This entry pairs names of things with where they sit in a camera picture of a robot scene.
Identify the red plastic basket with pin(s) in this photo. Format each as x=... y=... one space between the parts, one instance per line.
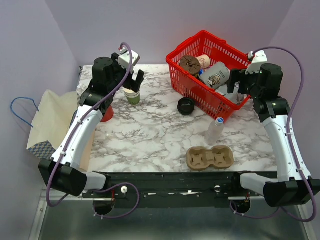
x=206 y=98

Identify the paper takeout bag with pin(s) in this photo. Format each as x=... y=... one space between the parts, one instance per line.
x=53 y=118

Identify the clear plastic bottle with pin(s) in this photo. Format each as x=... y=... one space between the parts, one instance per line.
x=214 y=131

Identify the brown cardboard disc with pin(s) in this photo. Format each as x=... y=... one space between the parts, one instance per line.
x=190 y=64

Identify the stack of black lids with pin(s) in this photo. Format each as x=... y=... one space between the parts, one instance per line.
x=186 y=106

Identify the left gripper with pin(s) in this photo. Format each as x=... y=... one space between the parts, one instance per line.
x=135 y=86

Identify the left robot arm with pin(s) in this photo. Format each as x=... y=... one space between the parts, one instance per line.
x=62 y=171

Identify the grey coffee bag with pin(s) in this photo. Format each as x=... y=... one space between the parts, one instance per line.
x=215 y=76

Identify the red ribbed cup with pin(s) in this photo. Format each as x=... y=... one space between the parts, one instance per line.
x=108 y=115

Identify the cardboard cup carrier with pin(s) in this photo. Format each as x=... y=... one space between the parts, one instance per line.
x=200 y=158

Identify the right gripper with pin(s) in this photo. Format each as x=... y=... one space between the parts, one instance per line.
x=239 y=75

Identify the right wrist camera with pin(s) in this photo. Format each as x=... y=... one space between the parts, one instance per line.
x=256 y=60

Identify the green paper cup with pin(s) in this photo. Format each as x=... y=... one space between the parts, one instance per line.
x=132 y=97

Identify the pink patterned cup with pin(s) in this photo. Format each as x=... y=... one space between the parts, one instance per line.
x=204 y=61

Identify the grey crumpled pouch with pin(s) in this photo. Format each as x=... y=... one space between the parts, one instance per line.
x=234 y=97

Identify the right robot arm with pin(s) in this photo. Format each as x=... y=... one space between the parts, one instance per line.
x=293 y=177

